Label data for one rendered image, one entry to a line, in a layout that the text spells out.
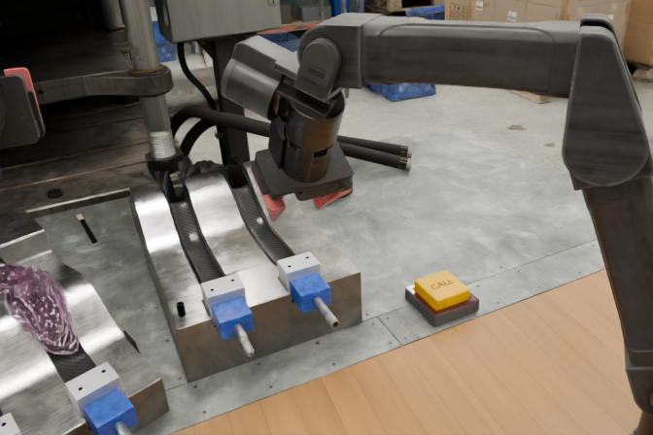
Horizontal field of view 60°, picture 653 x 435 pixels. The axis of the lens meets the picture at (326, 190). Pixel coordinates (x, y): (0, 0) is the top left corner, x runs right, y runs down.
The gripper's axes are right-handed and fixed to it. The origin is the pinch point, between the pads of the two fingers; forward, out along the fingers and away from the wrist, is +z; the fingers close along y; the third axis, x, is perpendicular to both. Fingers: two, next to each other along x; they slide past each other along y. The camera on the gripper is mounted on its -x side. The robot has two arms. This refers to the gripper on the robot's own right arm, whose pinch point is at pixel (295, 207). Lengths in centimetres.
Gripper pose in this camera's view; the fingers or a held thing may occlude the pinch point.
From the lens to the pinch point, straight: 73.4
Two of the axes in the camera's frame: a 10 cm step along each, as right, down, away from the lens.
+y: -9.1, 2.3, -3.6
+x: 3.9, 7.7, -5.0
